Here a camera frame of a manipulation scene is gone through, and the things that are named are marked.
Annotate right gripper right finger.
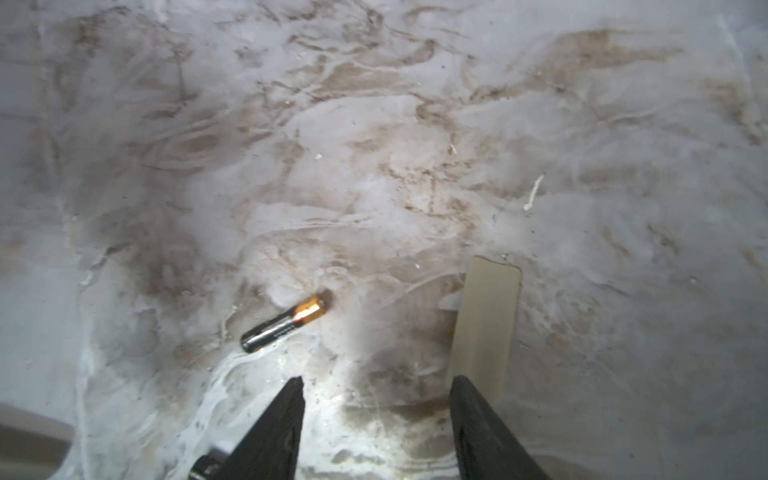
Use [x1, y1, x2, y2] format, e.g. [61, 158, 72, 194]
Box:
[449, 375, 548, 480]

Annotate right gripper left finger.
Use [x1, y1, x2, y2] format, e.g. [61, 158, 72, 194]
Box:
[211, 377, 305, 480]

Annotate beige battery cover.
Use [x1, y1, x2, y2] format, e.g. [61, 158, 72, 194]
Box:
[447, 256, 522, 405]

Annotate black copper AAA battery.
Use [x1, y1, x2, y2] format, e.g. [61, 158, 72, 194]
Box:
[240, 291, 333, 354]

